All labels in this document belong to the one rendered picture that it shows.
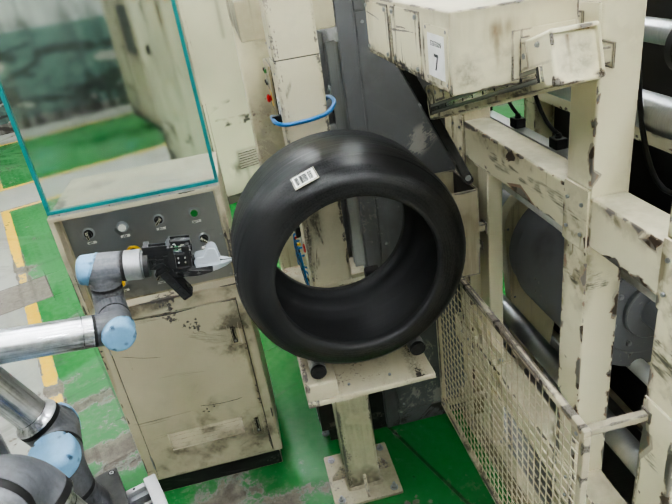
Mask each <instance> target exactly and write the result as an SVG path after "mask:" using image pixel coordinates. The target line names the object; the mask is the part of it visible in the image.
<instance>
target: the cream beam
mask: <svg viewBox="0 0 672 504"><path fill-rule="evenodd" d="M364 6H365V10H366V19H367V29H368V38H369V44H368V47H370V52H372V53H374V54H376V55H377V56H379V57H381V58H383V59H385V60H387V61H389V62H391V63H393V64H394V65H396V66H398V67H400V68H402V69H404V70H406V71H408V72H410V73H411V74H413V75H415V76H417V77H419V78H421V79H423V80H425V81H426V82H428V83H430V84H432V85H434V86H436V87H438V88H440V89H442V90H443V91H445V92H447V93H449V94H451V95H453V96H455V95H460V94H466V93H471V92H476V91H481V90H487V89H492V88H497V87H503V86H508V85H509V86H511V85H517V84H518V83H519V80H520V73H521V72H522V71H521V43H523V42H524V41H525V40H528V39H530V38H532V37H534V36H536V35H538V34H541V33H543V32H545V31H547V30H549V29H553V28H558V27H564V26H569V25H575V24H578V14H579V0H365V3H364ZM427 32H429V33H432V34H436V35H439V36H442V37H444V56H445V76H446V82H444V81H442V80H440V79H438V78H436V77H434V76H432V75H430V74H429V61H428V45H427Z"/></svg>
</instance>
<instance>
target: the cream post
mask: <svg viewBox="0 0 672 504"><path fill-rule="evenodd" d="M259 5H260V10H261V16H262V21H263V27H264V32H265V38H266V42H265V44H267V49H268V54H269V60H270V65H271V68H270V70H271V71H272V76H273V82H274V87H275V93H276V96H277V97H278V99H279V103H280V109H281V114H282V120H283V123H288V122H293V121H298V120H302V119H306V118H310V117H313V116H316V115H319V114H321V113H324V112H325V111H327V110H328V109H327V103H326V96H325V89H324V82H323V75H322V68H321V61H320V54H319V47H318V40H317V33H316V26H315V19H314V12H313V5H312V0H259ZM324 131H330V123H329V116H328V115H327V116H326V117H323V118H321V119H318V120H315V121H312V122H309V123H305V124H300V125H296V126H291V127H282V132H283V137H284V143H285V146H286V145H288V144H290V143H292V142H294V141H296V140H298V139H300V138H303V137H305V136H308V135H311V134H315V133H319V132H324ZM300 231H301V236H302V242H303V244H305V249H306V253H305V252H304V253H305V258H306V264H307V268H308V274H309V280H310V286H315V287H317V286H321V285H326V284H330V283H335V282H339V281H344V280H348V279H352V277H351V270H350V263H349V256H348V249H347V242H346V235H345V228H344V221H343V214H342V207H341V200H340V201H337V202H334V203H332V204H329V205H327V206H325V207H323V208H321V209H320V210H318V211H316V212H315V213H313V214H312V215H311V216H309V217H308V218H307V219H306V220H305V221H303V222H302V223H301V224H300ZM332 407H333V413H334V418H335V424H336V429H337V435H338V440H339V446H340V451H341V452H340V454H341V457H342V462H343V465H344V467H345V473H346V478H347V482H348V485H349V487H350V488H353V487H355V486H360V485H363V484H364V479H363V474H366V478H367V482H368V483H371V482H374V481H378V480H380V472H379V465H378V458H377V451H376V444H375V437H374V430H373V423H372V416H371V409H370V403H369V396H368V394H367V395H363V396H359V397H355V398H351V399H347V400H343V401H339V402H335V403H332Z"/></svg>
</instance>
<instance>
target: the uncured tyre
mask: <svg viewBox="0 0 672 504"><path fill-rule="evenodd" d="M312 166H313V167H314V169H315V171H316V172H317V174H318V176H319V178H317V179H315V180H314V181H312V182H310V183H308V184H307V185H305V186H303V187H301V188H299V189H298V190H295V188H294V186H293V184H292V182H291V180H290V179H291V178H293V177H294V176H296V175H298V174H300V173H301V172H303V171H305V170H307V169H309V168H310V167H312ZM359 196H377V197H384V198H389V199H392V200H396V201H398V202H401V204H402V210H403V222H402V229H401V233H400V236H399V239H398V242H397V244H396V246H395V248H394V250H393V251H392V253H391V254H390V256H389V257H388V258H387V260H386V261H385V262H384V263H383V264H382V265H381V266H380V267H379V268H378V269H377V270H375V271H374V272H373V273H371V274H370V275H368V276H367V277H365V278H363V279H361V280H359V281H357V282H354V283H352V284H348V285H345V286H340V287H330V288H324V287H315V286H310V285H306V284H303V283H301V282H298V281H296V280H294V279H293V278H291V277H289V276H288V275H287V274H285V273H284V272H283V271H282V270H281V269H280V268H279V267H278V266H277V264H278V260H279V257H280V254H281V252H282V250H283V248H284V246H285V244H286V242H287V240H288V239H289V237H290V236H291V235H292V233H293V232H294V231H295V230H296V228H297V227H298V226H299V225H300V224H301V223H302V222H303V221H305V220H306V219H307V218H308V217H309V216H311V215H312V214H313V213H315V212H316V211H318V210H320V209H321V208H323V207H325V206H327V205H329V204H332V203H334V202H337V201H340V200H343V199H347V198H352V197H359ZM231 234H232V236H231V247H232V257H233V266H234V270H235V272H236V273H237V281H238V287H237V285H236V287H237V291H238V294H239V297H240V300H241V302H242V304H243V306H244V308H245V310H246V312H247V314H248V315H249V317H250V318H251V319H252V321H253V322H254V323H255V325H256V326H257V327H258V328H259V330H260V331H261V332H262V333H263V334H264V335H265V336H266V337H267V338H268V339H270V340H271V341H272V342H273V343H275V344H276V345H277V346H279V347H280V348H282V349H284V350H285V351H287V352H289V353H291V354H294V355H296V356H298V357H301V358H304V359H308V360H311V361H316V362H321V363H331V364H347V363H357V362H363V361H368V360H372V359H375V358H378V357H381V356H384V355H387V354H389V353H392V352H394V351H396V350H398V349H400V348H402V347H403V346H405V345H407V344H409V343H410V342H412V341H413V340H415V339H416V338H417V337H419V336H420V335H421V334H422V333H424V332H425V331H426V330H427V329H428V328H429V327H430V326H431V325H432V324H433V323H434V322H435V321H436V320H437V319H438V318H439V317H440V315H441V314H442V313H443V312H444V310H445V309H446V307H447V306H448V304H449V303H450V301H451V299H452V298H453V296H454V294H455V292H456V290H457V287H458V285H459V282H460V280H461V277H462V273H463V269H464V264H465V257H466V237H465V230H464V226H463V222H462V218H461V214H460V211H459V209H458V206H457V204H456V202H455V200H454V198H453V196H452V194H451V193H450V191H449V190H448V188H447V187H446V186H445V184H444V183H443V182H442V181H441V180H440V179H439V178H438V176H436V175H435V174H434V173H433V172H432V171H431V170H430V169H429V168H428V167H427V166H426V165H424V164H423V163H422V162H421V161H420V160H419V159H418V158H417V157H416V156H415V155H413V154H412V153H411V152H410V151H409V150H407V149H406V148H405V147H403V146H402V145H400V144H399V143H397V142H395V141H393V140H391V139H389V138H387V137H384V136H382V135H379V134H375V133H372V132H367V131H361V130H349V129H342V130H330V131H324V132H319V133H315V134H311V135H308V136H305V137H303V138H300V139H298V140H296V141H294V142H292V143H290V144H288V145H286V146H285V147H283V148H281V149H280V150H279V151H277V152H276V153H275V154H273V155H272V156H271V157H270V158H268V159H267V160H266V161H265V162H264V163H263V164H262V165H261V166H260V167H259V168H258V170H257V171H256V172H255V173H254V174H253V176H252V177H251V178H250V180H249V181H248V183H247V184H246V186H245V188H244V189H243V191H242V193H241V195H240V198H239V200H238V202H237V205H236V208H235V212H234V215H233V220H232V227H231Z"/></svg>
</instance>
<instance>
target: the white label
mask: <svg viewBox="0 0 672 504"><path fill-rule="evenodd" d="M317 178H319V176H318V174H317V172H316V171H315V169H314V167H313V166H312V167H310V168H309V169H307V170H305V171H303V172H301V173H300V174H298V175H296V176H294V177H293V178H291V179H290V180H291V182H292V184H293V186H294V188H295V190H298V189H299V188H301V187H303V186H305V185H307V184H308V183H310V182H312V181H314V180H315V179H317Z"/></svg>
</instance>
